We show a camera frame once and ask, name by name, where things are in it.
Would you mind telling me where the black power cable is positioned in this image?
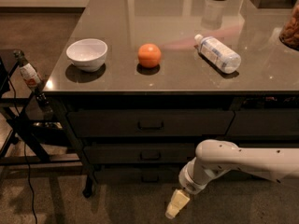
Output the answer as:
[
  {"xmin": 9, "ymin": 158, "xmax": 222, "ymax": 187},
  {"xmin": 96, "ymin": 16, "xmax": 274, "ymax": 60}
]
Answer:
[{"xmin": 7, "ymin": 77, "xmax": 39, "ymax": 224}]

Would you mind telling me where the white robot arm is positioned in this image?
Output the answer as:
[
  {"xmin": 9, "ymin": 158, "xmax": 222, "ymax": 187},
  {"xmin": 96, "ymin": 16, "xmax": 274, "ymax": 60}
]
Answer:
[{"xmin": 165, "ymin": 139, "xmax": 299, "ymax": 219}]

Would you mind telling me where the clear plastic water bottle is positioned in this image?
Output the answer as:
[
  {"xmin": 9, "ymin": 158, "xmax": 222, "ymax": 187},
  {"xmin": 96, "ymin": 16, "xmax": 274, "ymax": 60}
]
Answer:
[{"xmin": 194, "ymin": 35, "xmax": 241, "ymax": 74}]

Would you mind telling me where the small bottle with label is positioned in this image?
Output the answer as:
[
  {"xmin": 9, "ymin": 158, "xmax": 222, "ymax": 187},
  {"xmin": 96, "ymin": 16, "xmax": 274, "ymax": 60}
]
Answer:
[{"xmin": 13, "ymin": 49, "xmax": 42, "ymax": 91}]

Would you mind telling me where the orange round fruit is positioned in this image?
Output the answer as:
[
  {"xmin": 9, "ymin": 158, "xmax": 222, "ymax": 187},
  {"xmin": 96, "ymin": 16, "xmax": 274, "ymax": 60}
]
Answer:
[{"xmin": 137, "ymin": 44, "xmax": 162, "ymax": 68}]

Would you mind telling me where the white ceramic bowl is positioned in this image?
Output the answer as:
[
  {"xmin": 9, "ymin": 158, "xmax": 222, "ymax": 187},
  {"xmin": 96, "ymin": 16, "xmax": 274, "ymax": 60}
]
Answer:
[{"xmin": 66, "ymin": 38, "xmax": 107, "ymax": 72}]

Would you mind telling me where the black side stand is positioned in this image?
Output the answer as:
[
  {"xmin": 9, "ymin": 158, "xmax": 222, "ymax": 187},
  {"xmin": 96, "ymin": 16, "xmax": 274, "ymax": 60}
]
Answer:
[{"xmin": 0, "ymin": 49, "xmax": 79, "ymax": 166}]

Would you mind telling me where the drawer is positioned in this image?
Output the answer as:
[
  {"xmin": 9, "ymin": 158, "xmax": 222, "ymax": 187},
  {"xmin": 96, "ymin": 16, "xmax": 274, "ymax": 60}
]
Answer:
[
  {"xmin": 94, "ymin": 166, "xmax": 179, "ymax": 184},
  {"xmin": 83, "ymin": 143, "xmax": 195, "ymax": 164},
  {"xmin": 227, "ymin": 109, "xmax": 299, "ymax": 136},
  {"xmin": 67, "ymin": 109, "xmax": 234, "ymax": 137}
]

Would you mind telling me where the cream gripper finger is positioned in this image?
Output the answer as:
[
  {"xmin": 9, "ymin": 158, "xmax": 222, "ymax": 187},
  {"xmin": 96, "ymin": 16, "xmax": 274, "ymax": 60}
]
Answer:
[{"xmin": 165, "ymin": 203, "xmax": 184, "ymax": 219}]

